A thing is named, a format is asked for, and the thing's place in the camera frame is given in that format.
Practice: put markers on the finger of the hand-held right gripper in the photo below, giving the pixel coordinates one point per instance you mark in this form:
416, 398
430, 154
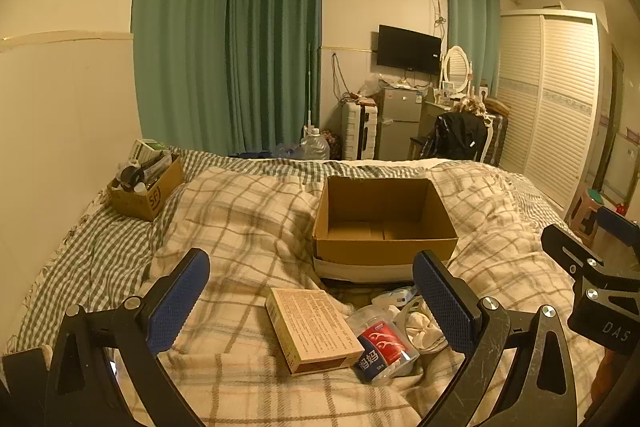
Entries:
570, 247
617, 224

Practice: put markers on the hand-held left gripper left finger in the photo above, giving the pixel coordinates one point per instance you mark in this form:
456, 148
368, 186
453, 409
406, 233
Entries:
176, 302

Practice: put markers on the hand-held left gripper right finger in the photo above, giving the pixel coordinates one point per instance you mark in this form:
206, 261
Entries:
444, 307

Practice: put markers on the white cloth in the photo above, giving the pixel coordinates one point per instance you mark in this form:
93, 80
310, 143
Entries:
422, 327

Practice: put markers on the clear floss pick container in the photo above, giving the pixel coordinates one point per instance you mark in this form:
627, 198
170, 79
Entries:
385, 347

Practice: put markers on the large cardboard box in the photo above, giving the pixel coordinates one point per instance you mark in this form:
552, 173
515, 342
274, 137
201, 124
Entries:
385, 227

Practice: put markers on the tan printed carton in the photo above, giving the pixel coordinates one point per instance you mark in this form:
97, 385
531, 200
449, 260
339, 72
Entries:
312, 332

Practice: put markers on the plastic stool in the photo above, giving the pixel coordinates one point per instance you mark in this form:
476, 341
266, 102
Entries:
587, 212

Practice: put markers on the green checked bed sheet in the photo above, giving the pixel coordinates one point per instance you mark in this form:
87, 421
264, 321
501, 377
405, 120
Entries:
100, 252

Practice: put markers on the small cardboard box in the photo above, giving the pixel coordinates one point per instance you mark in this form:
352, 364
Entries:
150, 197

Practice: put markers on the black tool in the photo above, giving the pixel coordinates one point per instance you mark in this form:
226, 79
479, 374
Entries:
135, 174

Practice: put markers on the white louvered wardrobe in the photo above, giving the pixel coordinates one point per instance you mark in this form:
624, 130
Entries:
545, 107

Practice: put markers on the green white carton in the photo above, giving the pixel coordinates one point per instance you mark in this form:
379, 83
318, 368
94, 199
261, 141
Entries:
147, 149

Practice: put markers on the black jacket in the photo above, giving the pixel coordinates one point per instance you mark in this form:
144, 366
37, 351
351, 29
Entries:
457, 137

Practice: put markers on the grey small fridge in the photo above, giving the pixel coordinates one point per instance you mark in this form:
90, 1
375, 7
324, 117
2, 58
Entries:
397, 122

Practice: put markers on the white suitcase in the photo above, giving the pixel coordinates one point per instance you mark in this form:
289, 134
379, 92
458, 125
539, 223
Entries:
357, 132

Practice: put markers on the large clear water bottle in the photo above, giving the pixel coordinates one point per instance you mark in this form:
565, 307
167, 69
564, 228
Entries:
315, 147

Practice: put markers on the white oval mirror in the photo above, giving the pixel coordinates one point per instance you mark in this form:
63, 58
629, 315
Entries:
456, 66

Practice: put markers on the light green curtain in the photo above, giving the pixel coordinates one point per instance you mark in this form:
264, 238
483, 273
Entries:
472, 22

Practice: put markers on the white pole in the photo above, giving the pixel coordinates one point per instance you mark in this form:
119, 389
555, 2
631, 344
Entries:
310, 87

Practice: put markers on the black wall television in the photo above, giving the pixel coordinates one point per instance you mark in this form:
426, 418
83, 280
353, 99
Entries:
407, 49

